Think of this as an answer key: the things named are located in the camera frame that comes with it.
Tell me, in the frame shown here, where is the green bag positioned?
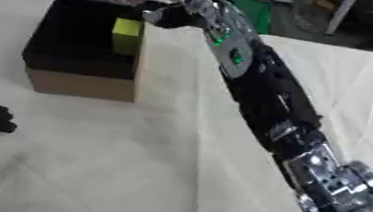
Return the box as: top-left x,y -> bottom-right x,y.
224,0 -> 276,36

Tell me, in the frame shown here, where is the yellow-green block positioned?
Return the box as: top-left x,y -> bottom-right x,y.
108,16 -> 146,57

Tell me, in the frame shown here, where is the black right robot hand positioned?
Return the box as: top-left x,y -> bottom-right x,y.
137,0 -> 229,37

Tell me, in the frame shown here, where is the tan cardboard box black inside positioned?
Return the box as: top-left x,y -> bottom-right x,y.
17,0 -> 153,105

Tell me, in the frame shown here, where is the white furniture leg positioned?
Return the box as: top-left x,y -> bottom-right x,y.
322,0 -> 361,40

